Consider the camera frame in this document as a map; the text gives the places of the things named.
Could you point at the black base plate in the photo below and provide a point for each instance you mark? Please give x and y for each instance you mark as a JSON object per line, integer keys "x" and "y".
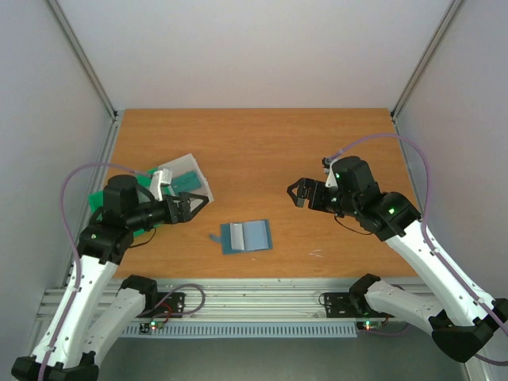
{"x": 338, "y": 305}
{"x": 172, "y": 306}

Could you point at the grey slotted cable duct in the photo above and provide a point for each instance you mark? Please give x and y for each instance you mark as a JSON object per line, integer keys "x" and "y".
{"x": 180, "y": 330}

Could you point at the left small circuit board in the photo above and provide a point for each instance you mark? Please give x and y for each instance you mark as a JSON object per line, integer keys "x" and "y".
{"x": 152, "y": 326}

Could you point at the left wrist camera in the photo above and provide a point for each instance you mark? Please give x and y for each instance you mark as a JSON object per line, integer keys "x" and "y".
{"x": 160, "y": 184}

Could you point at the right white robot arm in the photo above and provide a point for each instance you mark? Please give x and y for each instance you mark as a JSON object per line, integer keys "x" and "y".
{"x": 461, "y": 317}

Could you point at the small circuit board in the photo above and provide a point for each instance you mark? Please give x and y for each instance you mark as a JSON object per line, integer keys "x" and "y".
{"x": 369, "y": 325}
{"x": 152, "y": 326}

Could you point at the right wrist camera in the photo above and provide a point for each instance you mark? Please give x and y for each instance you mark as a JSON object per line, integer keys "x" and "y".
{"x": 331, "y": 180}

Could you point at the white plastic bin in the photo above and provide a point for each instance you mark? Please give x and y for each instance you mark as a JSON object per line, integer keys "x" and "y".
{"x": 187, "y": 163}

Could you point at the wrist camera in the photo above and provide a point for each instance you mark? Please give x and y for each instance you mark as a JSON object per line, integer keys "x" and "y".
{"x": 160, "y": 184}
{"x": 331, "y": 180}

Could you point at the aluminium front rail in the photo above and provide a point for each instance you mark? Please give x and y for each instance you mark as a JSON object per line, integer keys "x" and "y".
{"x": 262, "y": 299}

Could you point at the aluminium frame post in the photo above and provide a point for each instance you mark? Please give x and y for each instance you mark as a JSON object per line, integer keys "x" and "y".
{"x": 70, "y": 35}
{"x": 430, "y": 50}

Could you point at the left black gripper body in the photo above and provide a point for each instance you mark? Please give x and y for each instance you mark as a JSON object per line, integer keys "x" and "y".
{"x": 138, "y": 219}

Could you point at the teal leather card holder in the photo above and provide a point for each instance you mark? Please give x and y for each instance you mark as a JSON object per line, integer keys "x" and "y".
{"x": 244, "y": 237}

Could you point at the left aluminium frame post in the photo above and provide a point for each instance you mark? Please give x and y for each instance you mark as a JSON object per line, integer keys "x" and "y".
{"x": 70, "y": 35}

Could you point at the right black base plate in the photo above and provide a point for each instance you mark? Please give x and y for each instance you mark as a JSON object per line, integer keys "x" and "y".
{"x": 338, "y": 305}

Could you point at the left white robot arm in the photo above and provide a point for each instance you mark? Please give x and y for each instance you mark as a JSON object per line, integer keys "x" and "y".
{"x": 75, "y": 343}

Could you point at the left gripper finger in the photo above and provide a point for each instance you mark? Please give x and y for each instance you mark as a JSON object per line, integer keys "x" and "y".
{"x": 192, "y": 208}
{"x": 188, "y": 198}

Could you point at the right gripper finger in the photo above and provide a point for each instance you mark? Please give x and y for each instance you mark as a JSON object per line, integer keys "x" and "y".
{"x": 302, "y": 186}
{"x": 299, "y": 199}

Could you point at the aluminium side rail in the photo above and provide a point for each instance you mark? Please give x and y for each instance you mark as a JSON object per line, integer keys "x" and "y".
{"x": 431, "y": 146}
{"x": 98, "y": 175}

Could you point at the right aluminium side rail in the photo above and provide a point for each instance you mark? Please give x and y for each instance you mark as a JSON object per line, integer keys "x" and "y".
{"x": 431, "y": 146}

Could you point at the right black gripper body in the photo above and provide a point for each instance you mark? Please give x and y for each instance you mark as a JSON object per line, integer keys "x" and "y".
{"x": 313, "y": 195}

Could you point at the right small circuit board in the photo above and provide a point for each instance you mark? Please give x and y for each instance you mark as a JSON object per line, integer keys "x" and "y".
{"x": 369, "y": 325}

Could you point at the left aluminium side rail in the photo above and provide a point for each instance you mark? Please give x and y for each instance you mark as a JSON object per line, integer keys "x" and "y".
{"x": 98, "y": 175}

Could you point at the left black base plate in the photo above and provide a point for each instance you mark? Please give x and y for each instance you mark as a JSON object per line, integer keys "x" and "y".
{"x": 172, "y": 306}

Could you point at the right aluminium frame post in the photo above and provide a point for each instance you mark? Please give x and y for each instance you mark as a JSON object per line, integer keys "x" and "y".
{"x": 430, "y": 50}

